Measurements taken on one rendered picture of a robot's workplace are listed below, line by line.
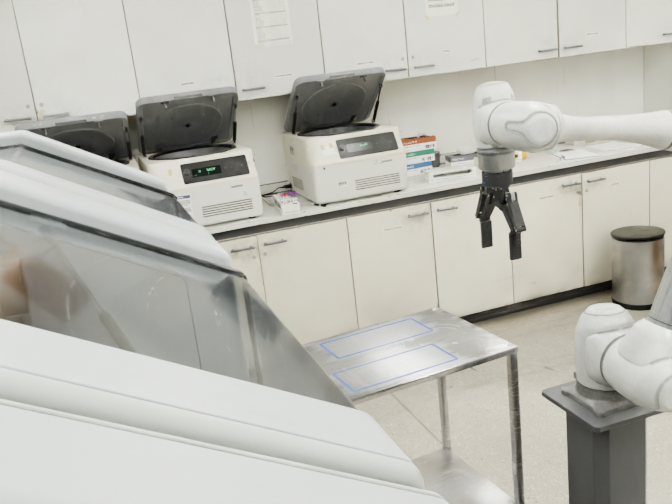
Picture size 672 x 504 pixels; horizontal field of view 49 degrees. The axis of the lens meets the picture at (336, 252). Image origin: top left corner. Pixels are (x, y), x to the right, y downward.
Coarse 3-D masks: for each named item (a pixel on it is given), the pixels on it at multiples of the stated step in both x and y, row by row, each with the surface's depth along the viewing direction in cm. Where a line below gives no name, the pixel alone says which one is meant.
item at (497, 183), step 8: (488, 176) 181; (496, 176) 180; (504, 176) 180; (512, 176) 182; (488, 184) 182; (496, 184) 181; (504, 184) 181; (488, 192) 187; (496, 192) 184; (504, 192) 181; (504, 200) 183
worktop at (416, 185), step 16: (560, 144) 514; (592, 144) 500; (528, 160) 469; (544, 160) 463; (576, 160) 451; (592, 160) 453; (416, 176) 460; (480, 176) 437; (400, 192) 419; (416, 192) 419; (432, 192) 422; (272, 208) 416; (304, 208) 406; (320, 208) 402; (336, 208) 405; (224, 224) 390; (240, 224) 389; (256, 224) 392
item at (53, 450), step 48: (0, 432) 37; (48, 432) 39; (96, 432) 41; (144, 432) 44; (0, 480) 33; (48, 480) 34; (96, 480) 36; (144, 480) 38; (192, 480) 40; (240, 480) 42; (288, 480) 45; (336, 480) 47
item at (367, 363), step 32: (416, 320) 251; (448, 320) 248; (320, 352) 234; (352, 352) 231; (384, 352) 229; (416, 352) 226; (448, 352) 223; (480, 352) 221; (512, 352) 222; (352, 384) 210; (384, 384) 208; (416, 384) 209; (512, 384) 225; (448, 416) 271; (512, 416) 228; (448, 448) 274; (512, 448) 232; (448, 480) 253; (480, 480) 251
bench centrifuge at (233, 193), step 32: (160, 96) 381; (192, 96) 385; (224, 96) 394; (160, 128) 402; (192, 128) 412; (224, 128) 422; (160, 160) 388; (192, 160) 384; (224, 160) 387; (192, 192) 380; (224, 192) 386; (256, 192) 391
